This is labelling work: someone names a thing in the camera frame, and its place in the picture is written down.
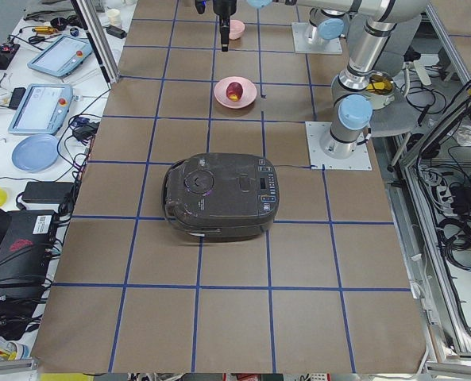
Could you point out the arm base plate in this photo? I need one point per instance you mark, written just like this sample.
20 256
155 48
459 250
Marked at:
326 153
321 39

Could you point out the small pink bowl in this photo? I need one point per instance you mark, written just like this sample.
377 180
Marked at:
237 29

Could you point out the upper teach pendant tablet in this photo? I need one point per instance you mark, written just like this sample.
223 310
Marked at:
62 57

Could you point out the red apple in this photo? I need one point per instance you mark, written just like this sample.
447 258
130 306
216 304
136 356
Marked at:
234 91

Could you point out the teach pendant tablet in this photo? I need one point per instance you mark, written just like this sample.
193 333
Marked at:
43 109
62 57

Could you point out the aluminium frame post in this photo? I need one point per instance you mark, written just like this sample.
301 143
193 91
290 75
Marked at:
91 24

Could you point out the black power adapter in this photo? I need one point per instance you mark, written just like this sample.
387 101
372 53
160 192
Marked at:
46 192

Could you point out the pink plate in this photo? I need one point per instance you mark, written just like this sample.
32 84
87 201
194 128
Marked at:
249 94

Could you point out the white paper cup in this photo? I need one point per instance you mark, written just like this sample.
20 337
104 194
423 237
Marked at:
114 17

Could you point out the grey office chair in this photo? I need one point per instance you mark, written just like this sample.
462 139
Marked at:
392 115

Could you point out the black computer case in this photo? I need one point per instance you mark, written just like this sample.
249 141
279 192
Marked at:
26 237

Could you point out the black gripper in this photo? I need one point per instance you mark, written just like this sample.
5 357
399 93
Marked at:
223 8

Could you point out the blue plate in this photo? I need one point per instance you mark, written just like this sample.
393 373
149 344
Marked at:
35 153

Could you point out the lower teach pendant tablet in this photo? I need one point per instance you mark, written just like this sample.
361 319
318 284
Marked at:
43 109

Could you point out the dark grey rice cooker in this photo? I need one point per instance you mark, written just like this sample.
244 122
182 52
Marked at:
221 195

